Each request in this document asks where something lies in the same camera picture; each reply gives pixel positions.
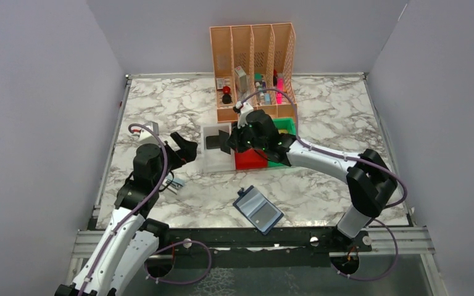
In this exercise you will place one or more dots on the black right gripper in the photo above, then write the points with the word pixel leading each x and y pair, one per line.
pixel 234 139

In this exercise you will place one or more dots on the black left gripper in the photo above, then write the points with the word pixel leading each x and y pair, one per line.
pixel 187 148

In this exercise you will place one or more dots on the grey card from holder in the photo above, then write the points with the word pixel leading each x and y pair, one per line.
pixel 212 142

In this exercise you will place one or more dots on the navy blue card holder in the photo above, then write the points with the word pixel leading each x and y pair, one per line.
pixel 257 209

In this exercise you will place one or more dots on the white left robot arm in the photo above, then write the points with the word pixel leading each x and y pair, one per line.
pixel 131 237

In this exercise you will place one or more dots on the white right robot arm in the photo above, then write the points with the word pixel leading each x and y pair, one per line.
pixel 369 180

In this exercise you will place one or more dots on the red plastic bin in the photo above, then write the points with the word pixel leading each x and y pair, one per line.
pixel 249 159

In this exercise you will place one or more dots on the white plastic bin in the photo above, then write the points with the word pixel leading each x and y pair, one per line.
pixel 214 160

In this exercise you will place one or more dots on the light blue stapler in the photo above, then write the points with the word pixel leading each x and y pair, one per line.
pixel 173 184

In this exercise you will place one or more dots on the red and black stamp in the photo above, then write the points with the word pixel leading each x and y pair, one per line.
pixel 226 97

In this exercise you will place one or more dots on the green plastic bin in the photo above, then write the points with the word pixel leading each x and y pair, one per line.
pixel 284 125

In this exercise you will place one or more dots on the white box in organizer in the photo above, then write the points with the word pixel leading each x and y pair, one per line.
pixel 240 77

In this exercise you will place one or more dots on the pink highlighter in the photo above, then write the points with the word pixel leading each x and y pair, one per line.
pixel 279 85

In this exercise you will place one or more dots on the peach desk file organizer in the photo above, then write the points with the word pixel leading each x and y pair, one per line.
pixel 266 52

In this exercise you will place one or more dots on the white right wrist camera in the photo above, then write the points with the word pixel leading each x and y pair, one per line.
pixel 243 109

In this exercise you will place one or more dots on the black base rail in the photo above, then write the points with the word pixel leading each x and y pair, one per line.
pixel 312 246

